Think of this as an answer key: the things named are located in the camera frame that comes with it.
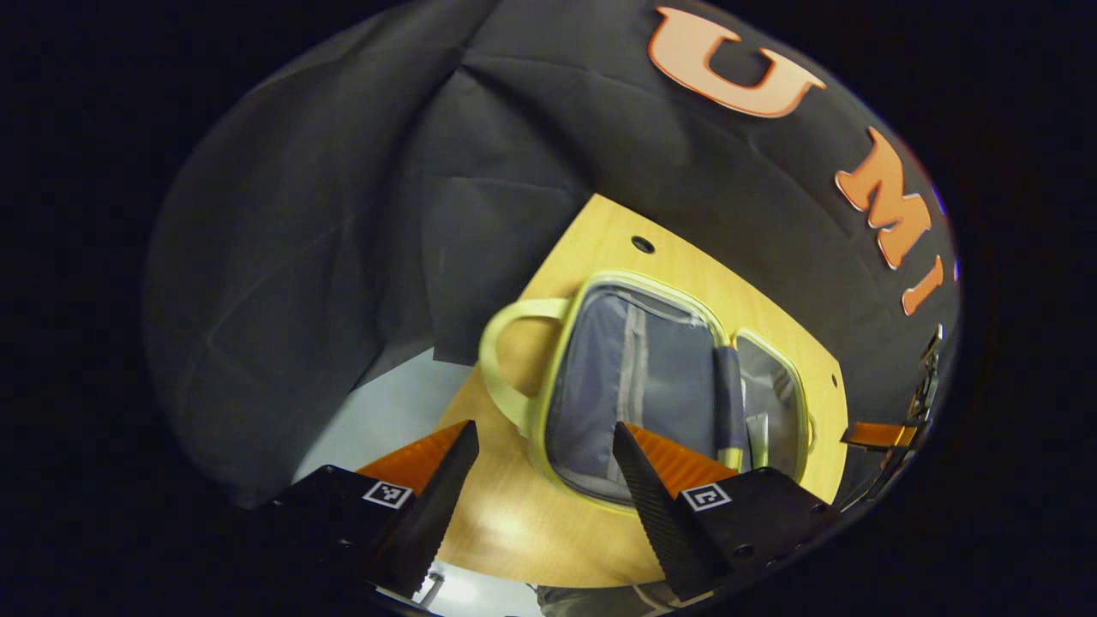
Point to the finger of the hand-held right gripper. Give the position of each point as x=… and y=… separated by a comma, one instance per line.
x=878, y=435

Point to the person's grey clothing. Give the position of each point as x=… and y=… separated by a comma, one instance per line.
x=608, y=600

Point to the pale yellow suitcase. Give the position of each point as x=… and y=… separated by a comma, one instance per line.
x=643, y=386

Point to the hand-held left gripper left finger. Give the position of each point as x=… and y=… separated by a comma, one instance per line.
x=437, y=506

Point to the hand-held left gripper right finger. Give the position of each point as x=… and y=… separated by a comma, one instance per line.
x=656, y=514

